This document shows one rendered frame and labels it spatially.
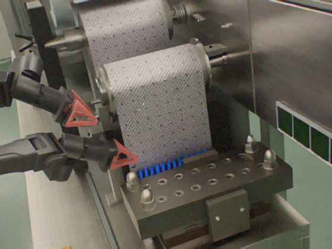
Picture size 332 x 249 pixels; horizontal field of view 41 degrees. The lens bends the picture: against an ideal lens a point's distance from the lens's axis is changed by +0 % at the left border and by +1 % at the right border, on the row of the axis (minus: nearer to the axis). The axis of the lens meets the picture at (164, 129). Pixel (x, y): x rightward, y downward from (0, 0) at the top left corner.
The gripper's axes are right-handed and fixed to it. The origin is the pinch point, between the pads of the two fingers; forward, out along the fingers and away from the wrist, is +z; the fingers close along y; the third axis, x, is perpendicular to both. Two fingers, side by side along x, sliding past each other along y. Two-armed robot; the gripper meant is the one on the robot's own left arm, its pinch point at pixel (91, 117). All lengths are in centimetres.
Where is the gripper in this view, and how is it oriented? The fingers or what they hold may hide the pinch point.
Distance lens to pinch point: 113.3
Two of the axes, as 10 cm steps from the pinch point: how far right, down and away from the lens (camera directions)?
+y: 3.2, 3.8, -8.7
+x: 4.8, -8.6, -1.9
